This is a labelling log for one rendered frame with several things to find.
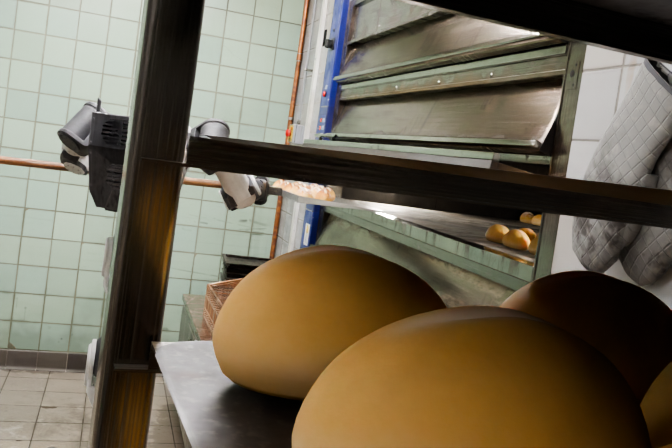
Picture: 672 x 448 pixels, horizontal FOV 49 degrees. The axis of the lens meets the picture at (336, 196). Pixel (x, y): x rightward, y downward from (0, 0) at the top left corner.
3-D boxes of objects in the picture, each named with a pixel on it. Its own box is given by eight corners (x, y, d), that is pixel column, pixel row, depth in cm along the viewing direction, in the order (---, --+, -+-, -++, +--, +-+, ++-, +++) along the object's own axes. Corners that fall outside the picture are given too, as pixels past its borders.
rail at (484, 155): (302, 142, 338) (306, 144, 339) (491, 160, 167) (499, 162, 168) (304, 138, 338) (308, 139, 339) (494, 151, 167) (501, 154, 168)
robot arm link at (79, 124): (78, 156, 245) (85, 143, 234) (56, 138, 243) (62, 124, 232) (101, 132, 251) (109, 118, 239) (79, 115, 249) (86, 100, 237)
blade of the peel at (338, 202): (297, 202, 278) (298, 195, 278) (266, 190, 331) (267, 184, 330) (385, 212, 289) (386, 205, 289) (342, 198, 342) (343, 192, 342)
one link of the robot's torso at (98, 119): (162, 227, 216) (178, 106, 214) (57, 210, 222) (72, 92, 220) (200, 222, 245) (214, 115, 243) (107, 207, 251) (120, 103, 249)
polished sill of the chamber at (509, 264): (336, 206, 346) (338, 197, 346) (552, 285, 174) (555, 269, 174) (324, 204, 344) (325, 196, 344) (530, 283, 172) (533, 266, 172)
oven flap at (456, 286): (316, 250, 345) (336, 213, 346) (512, 373, 174) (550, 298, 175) (308, 246, 343) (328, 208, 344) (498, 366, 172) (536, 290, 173)
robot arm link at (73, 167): (51, 163, 263) (60, 142, 244) (68, 133, 268) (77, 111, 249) (81, 177, 266) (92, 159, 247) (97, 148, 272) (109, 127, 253)
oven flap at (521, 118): (332, 140, 342) (352, 102, 343) (547, 155, 171) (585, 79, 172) (324, 136, 341) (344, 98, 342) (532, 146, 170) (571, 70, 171)
